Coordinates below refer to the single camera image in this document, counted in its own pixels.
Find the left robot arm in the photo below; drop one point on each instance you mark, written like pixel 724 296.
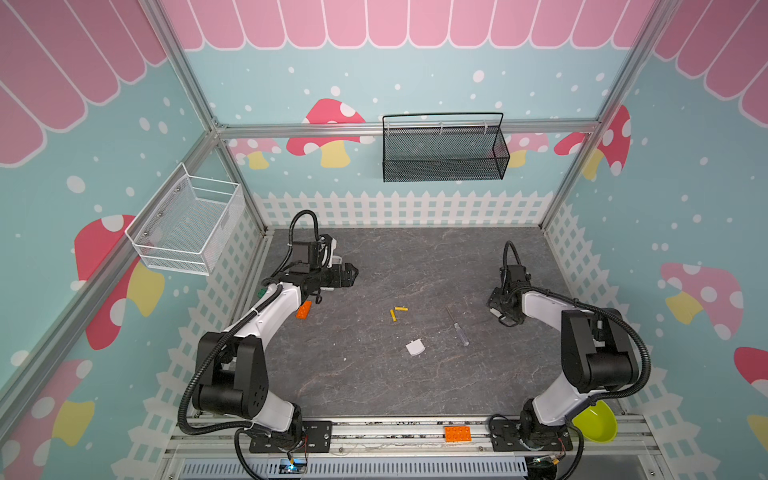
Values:
pixel 230 388

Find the lime green bowl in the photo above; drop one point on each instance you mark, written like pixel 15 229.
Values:
pixel 597 423

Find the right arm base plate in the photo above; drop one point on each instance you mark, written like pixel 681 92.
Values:
pixel 513 435

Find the clear handle screwdriver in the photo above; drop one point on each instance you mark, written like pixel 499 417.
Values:
pixel 458 329

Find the white wire wall basket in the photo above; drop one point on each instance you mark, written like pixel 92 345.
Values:
pixel 186 225

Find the orange toy brick on rail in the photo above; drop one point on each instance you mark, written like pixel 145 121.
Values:
pixel 457 434

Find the black mesh wall basket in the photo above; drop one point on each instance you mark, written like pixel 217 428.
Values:
pixel 441 147

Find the orange toy block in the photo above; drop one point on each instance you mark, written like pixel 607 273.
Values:
pixel 304 310

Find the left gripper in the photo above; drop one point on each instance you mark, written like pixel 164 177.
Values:
pixel 348 280

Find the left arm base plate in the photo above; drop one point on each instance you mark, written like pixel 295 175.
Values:
pixel 314 436

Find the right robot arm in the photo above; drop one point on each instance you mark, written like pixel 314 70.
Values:
pixel 601 356

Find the white battery cover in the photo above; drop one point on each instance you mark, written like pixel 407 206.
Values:
pixel 415 347

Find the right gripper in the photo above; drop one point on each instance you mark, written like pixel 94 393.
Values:
pixel 498 303

